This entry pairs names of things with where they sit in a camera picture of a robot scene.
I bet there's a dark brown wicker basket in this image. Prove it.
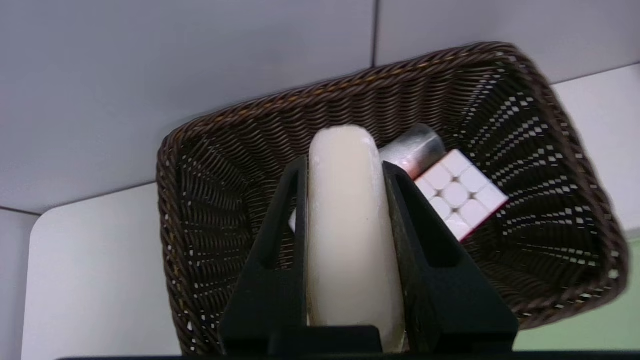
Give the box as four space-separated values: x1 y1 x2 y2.
156 41 630 357

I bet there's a white plastic bottle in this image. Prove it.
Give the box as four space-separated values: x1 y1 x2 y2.
289 123 447 234

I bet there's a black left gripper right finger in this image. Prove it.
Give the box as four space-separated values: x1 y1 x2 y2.
382 160 519 354

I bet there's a white soap bar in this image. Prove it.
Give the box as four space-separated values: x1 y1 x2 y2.
306 125 407 354

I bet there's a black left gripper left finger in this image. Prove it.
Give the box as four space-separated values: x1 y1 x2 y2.
219 156 309 356

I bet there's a colourful puzzle cube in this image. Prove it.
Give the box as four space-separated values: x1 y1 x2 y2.
413 148 510 242

